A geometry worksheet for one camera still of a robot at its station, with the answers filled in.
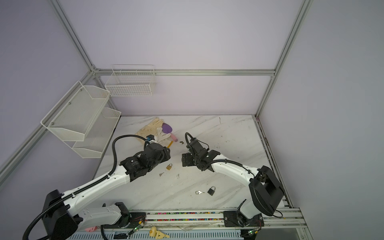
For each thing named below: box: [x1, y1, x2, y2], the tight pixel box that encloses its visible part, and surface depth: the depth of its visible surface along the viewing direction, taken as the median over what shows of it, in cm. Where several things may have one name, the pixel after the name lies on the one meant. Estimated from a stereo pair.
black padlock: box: [207, 186, 216, 196], surface depth 84 cm
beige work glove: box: [135, 117, 164, 144], surface depth 113 cm
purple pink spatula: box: [162, 123, 178, 142], surface depth 114 cm
